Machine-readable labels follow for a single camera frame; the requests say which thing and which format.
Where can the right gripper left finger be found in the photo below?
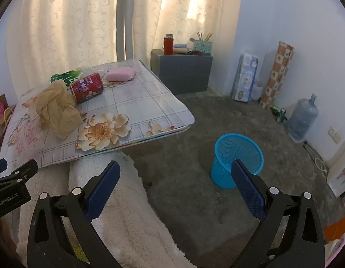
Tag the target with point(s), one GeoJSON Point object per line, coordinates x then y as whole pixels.
{"type": "Point", "coordinates": [48, 242]}

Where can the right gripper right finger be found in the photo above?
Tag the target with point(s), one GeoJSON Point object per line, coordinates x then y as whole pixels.
{"type": "Point", "coordinates": [289, 233]}

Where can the brown paper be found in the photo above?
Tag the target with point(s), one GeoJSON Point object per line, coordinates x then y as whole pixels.
{"type": "Point", "coordinates": [55, 106]}

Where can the green plastic bottle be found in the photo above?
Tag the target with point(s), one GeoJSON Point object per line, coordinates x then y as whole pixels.
{"type": "Point", "coordinates": [70, 77]}

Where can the red drink can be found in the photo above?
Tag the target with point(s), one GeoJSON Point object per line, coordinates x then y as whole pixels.
{"type": "Point", "coordinates": [87, 87]}

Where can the pink mesh sponge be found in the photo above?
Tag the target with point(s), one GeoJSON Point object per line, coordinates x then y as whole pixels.
{"type": "Point", "coordinates": [121, 74]}

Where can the blue mesh trash basket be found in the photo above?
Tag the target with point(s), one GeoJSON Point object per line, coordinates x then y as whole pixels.
{"type": "Point", "coordinates": [231, 147]}

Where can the cardboard box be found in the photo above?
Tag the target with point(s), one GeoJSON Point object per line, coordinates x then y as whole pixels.
{"type": "Point", "coordinates": [5, 119]}

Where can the green glass bottles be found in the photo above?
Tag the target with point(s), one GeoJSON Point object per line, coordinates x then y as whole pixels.
{"type": "Point", "coordinates": [279, 113]}

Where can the large water jug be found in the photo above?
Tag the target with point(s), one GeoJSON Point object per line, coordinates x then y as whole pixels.
{"type": "Point", "coordinates": [302, 118]}

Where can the floral tablecloth table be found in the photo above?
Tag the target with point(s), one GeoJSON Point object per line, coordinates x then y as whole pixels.
{"type": "Point", "coordinates": [153, 112]}

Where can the tissue paper pack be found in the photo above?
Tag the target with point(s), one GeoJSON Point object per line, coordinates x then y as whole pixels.
{"type": "Point", "coordinates": [245, 76]}

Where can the cream patterned curtain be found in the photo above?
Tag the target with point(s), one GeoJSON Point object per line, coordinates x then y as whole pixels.
{"type": "Point", "coordinates": [46, 37]}

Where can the patterned paper roll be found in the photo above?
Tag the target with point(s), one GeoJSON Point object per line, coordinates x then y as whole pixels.
{"type": "Point", "coordinates": [280, 67]}

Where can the grey cabinet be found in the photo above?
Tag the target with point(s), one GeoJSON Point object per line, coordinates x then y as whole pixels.
{"type": "Point", "coordinates": [182, 73]}

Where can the teal chopstick holder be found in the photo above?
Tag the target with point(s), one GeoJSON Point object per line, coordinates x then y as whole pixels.
{"type": "Point", "coordinates": [203, 44]}

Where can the red thermos bottle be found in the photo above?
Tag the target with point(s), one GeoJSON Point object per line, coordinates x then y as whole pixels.
{"type": "Point", "coordinates": [168, 44]}

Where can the wall power socket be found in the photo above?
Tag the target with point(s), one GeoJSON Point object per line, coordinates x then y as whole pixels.
{"type": "Point", "coordinates": [335, 135]}

